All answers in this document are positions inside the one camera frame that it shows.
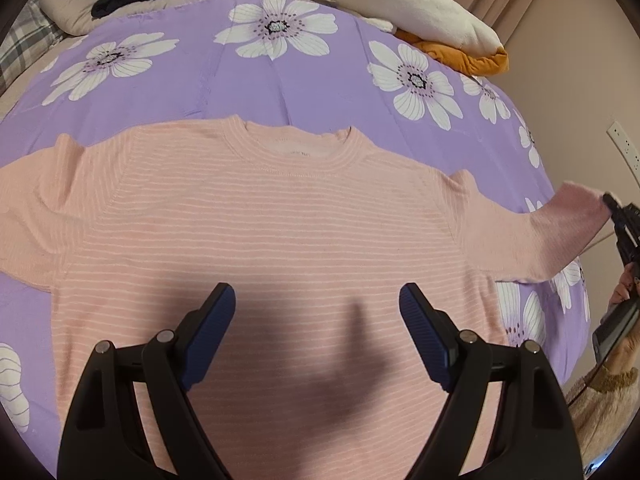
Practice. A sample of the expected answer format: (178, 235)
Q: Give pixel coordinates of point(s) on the pink striped knit sweater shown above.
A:
(317, 377)

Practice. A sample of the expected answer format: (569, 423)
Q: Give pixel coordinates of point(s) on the purple floral bed sheet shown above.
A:
(275, 63)

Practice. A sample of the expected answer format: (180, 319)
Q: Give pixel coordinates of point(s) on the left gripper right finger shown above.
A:
(533, 435)

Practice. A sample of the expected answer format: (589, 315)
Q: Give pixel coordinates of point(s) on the white goose plush toy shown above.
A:
(442, 29)

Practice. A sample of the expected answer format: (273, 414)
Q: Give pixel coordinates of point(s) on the person right hand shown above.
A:
(628, 283)

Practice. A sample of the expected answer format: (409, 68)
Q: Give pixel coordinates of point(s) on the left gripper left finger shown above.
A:
(103, 435)

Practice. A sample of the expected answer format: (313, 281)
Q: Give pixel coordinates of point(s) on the white wall socket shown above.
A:
(629, 152)

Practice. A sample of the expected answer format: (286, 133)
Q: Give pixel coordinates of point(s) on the plaid grey blanket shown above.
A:
(31, 36)

